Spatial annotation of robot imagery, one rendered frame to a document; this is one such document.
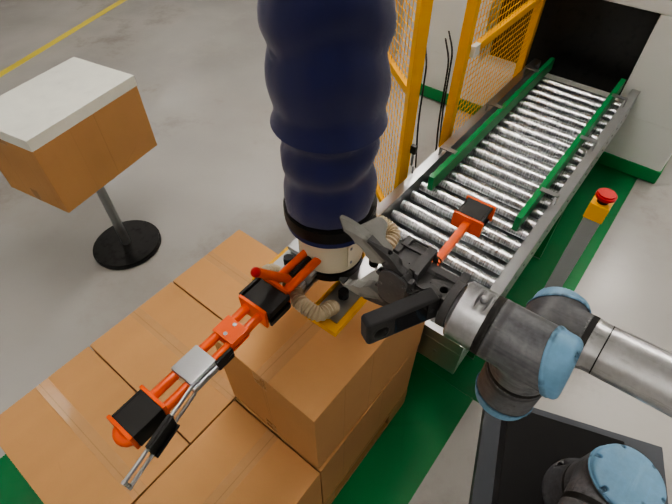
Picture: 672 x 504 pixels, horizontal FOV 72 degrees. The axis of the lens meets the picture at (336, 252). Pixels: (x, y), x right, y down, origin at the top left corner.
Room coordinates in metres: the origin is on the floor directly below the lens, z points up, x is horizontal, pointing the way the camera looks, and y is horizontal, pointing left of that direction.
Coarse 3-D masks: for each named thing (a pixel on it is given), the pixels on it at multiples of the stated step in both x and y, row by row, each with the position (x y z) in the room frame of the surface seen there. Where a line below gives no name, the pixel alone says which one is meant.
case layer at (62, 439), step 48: (240, 240) 1.46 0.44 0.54; (192, 288) 1.19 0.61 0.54; (240, 288) 1.19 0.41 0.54; (144, 336) 0.95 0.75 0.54; (192, 336) 0.95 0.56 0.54; (48, 384) 0.75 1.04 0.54; (96, 384) 0.75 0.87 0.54; (144, 384) 0.75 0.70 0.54; (0, 432) 0.58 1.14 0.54; (48, 432) 0.58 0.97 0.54; (96, 432) 0.58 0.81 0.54; (192, 432) 0.58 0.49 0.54; (240, 432) 0.58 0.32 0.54; (48, 480) 0.43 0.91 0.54; (96, 480) 0.43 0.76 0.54; (144, 480) 0.43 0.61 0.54; (192, 480) 0.43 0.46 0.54; (240, 480) 0.43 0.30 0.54; (288, 480) 0.43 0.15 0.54; (336, 480) 0.52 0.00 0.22
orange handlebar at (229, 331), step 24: (456, 240) 0.81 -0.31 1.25; (288, 264) 0.73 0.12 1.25; (312, 264) 0.73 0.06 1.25; (288, 288) 0.66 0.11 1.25; (240, 312) 0.59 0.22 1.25; (216, 336) 0.53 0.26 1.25; (240, 336) 0.53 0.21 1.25; (168, 384) 0.42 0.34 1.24; (168, 408) 0.37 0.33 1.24; (120, 432) 0.32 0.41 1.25
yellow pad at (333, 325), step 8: (368, 264) 0.83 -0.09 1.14; (376, 264) 0.82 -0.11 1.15; (336, 288) 0.74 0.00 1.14; (344, 288) 0.73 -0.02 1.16; (328, 296) 0.72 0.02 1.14; (336, 296) 0.72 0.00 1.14; (344, 296) 0.70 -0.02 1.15; (352, 296) 0.72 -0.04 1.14; (360, 296) 0.72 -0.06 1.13; (344, 304) 0.69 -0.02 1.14; (352, 304) 0.69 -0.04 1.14; (360, 304) 0.70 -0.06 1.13; (344, 312) 0.67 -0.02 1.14; (352, 312) 0.67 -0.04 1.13; (328, 320) 0.65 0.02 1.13; (336, 320) 0.64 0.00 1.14; (344, 320) 0.65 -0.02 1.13; (328, 328) 0.62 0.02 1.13; (336, 328) 0.62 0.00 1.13
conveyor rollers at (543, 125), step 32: (544, 96) 2.74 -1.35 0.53; (576, 96) 2.72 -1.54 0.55; (512, 128) 2.39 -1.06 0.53; (544, 128) 2.37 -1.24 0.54; (576, 128) 2.36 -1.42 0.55; (480, 160) 2.05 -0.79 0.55; (544, 160) 2.08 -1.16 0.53; (576, 160) 2.07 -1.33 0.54; (416, 192) 1.79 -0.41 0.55; (480, 192) 1.84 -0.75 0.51; (512, 192) 1.82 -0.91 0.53; (416, 224) 1.56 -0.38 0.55; (448, 224) 1.56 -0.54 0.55; (512, 224) 1.56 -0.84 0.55; (448, 256) 1.36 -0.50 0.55; (480, 256) 1.36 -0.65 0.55; (512, 256) 1.36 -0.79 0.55
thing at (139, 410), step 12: (132, 396) 0.39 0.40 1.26; (144, 396) 0.39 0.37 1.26; (120, 408) 0.36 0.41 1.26; (132, 408) 0.36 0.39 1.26; (144, 408) 0.36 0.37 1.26; (156, 408) 0.36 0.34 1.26; (120, 420) 0.34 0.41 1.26; (132, 420) 0.34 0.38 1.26; (144, 420) 0.34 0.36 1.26; (156, 420) 0.35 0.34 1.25; (132, 432) 0.32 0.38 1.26; (144, 432) 0.32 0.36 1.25
